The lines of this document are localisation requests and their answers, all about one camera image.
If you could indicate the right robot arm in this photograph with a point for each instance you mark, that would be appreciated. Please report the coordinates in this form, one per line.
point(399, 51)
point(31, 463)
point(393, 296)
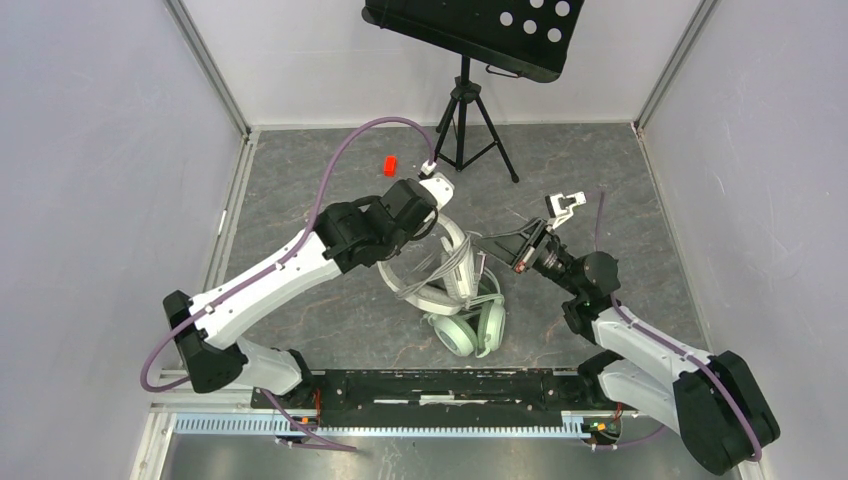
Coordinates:
point(711, 401)

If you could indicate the white grey headphones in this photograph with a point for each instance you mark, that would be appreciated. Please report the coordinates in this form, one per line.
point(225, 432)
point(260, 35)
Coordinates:
point(452, 286)

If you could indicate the red small block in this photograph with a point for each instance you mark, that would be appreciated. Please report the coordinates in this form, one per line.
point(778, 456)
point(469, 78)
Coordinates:
point(390, 166)

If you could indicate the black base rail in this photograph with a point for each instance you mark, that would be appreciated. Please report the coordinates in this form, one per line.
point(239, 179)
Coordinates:
point(433, 398)

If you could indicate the green headphones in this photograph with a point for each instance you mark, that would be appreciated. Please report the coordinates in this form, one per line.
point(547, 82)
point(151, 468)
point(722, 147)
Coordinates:
point(478, 331)

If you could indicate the black music stand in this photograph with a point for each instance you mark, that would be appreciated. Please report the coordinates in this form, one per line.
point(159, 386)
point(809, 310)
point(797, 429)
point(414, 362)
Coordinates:
point(513, 39)

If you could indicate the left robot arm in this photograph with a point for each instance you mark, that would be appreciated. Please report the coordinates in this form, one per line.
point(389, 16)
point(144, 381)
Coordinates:
point(208, 328)

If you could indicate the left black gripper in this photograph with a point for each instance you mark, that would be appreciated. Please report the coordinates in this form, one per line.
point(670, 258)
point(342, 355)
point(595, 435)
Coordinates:
point(409, 233)

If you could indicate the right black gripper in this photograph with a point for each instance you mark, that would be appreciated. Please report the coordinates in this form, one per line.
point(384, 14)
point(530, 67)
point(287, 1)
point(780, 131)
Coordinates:
point(515, 248)

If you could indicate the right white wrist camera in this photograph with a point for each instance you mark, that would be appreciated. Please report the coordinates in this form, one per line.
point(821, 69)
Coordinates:
point(561, 207)

